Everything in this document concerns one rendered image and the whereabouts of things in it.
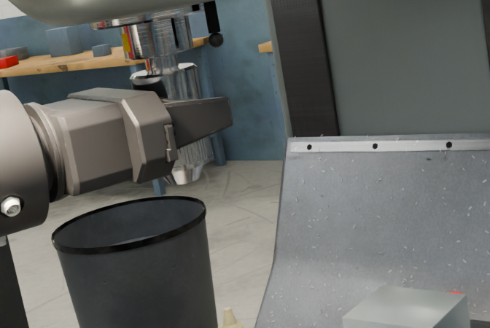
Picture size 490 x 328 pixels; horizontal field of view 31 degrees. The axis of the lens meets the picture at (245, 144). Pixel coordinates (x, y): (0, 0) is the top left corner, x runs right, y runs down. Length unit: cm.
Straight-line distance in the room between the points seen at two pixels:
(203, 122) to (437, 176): 38
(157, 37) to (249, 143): 535
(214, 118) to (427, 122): 38
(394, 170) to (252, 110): 492
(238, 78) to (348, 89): 490
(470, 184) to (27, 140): 50
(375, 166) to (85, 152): 47
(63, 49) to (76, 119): 589
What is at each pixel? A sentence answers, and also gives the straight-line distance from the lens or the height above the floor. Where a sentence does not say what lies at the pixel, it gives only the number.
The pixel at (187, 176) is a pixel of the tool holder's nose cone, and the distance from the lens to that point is 60.
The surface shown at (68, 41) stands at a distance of 637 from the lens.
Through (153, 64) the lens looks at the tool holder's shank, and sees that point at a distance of 59.
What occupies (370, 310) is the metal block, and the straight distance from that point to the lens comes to 55.
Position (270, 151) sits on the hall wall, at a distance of 584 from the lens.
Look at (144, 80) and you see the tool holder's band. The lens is 58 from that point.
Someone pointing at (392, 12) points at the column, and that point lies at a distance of 92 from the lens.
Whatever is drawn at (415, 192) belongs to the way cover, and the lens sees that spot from 92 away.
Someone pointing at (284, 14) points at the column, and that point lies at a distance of 97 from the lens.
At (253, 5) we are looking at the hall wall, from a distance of 567.
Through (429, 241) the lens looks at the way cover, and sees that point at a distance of 90.
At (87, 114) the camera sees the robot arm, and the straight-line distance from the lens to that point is 54.
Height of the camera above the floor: 133
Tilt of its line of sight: 12 degrees down
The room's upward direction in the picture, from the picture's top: 10 degrees counter-clockwise
